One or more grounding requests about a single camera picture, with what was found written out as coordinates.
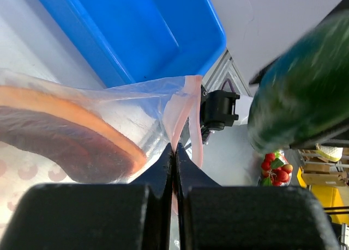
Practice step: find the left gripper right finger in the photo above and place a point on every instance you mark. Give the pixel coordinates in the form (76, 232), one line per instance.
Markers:
(246, 217)

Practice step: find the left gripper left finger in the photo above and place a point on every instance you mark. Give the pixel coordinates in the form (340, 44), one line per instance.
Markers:
(96, 216)

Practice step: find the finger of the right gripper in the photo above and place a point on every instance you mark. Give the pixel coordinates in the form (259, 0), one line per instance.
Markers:
(327, 130)

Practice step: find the green cucumber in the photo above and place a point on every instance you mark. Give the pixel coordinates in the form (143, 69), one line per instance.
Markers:
(300, 97)

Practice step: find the red orange steak slice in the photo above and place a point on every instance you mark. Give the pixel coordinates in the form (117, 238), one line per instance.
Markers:
(87, 148)

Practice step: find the clear pink zip top bag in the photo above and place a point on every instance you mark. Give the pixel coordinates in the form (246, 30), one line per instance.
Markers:
(152, 114)

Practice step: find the bag of toy fruit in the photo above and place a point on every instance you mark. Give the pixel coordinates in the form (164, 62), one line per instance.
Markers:
(275, 170)

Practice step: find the yellow box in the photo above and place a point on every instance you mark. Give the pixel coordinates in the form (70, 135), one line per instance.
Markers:
(327, 184)

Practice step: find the blue plastic tray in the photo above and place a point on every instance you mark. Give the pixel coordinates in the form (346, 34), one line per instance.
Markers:
(130, 41)

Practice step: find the aluminium rail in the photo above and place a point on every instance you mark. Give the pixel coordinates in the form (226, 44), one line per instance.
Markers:
(224, 75)

